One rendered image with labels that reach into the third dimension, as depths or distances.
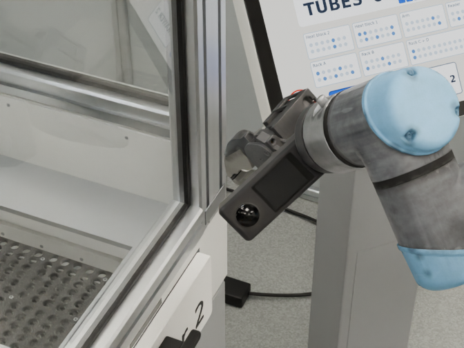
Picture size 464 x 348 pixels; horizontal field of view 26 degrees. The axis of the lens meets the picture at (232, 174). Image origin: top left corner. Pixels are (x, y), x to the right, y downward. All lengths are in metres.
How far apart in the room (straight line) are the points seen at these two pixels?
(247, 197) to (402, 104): 0.23
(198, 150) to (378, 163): 0.37
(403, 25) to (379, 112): 0.62
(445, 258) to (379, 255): 0.89
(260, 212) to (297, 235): 1.66
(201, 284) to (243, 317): 1.18
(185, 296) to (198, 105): 0.24
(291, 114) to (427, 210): 0.22
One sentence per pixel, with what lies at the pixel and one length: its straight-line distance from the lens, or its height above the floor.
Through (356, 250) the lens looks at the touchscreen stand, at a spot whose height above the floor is 0.62.
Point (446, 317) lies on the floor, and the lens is 2.51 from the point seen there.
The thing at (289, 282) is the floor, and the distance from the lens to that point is 2.54.
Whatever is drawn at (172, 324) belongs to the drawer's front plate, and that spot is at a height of 0.91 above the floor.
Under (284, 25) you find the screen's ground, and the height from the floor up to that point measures 1.10.
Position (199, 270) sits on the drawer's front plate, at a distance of 1.26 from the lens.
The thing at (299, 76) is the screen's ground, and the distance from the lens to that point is 1.38.
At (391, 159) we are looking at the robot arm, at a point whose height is 1.28.
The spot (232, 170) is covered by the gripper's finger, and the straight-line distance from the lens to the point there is 1.11.
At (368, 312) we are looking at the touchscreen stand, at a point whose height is 0.46.
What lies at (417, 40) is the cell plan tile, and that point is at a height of 1.05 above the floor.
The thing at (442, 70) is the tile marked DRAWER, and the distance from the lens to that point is 1.48.
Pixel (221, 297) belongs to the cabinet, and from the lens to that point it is 1.44.
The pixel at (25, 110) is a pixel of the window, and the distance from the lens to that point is 0.85.
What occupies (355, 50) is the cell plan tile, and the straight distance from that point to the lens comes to 1.42.
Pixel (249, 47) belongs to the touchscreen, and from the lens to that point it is 1.39.
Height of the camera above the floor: 1.82
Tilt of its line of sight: 40 degrees down
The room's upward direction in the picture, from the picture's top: straight up
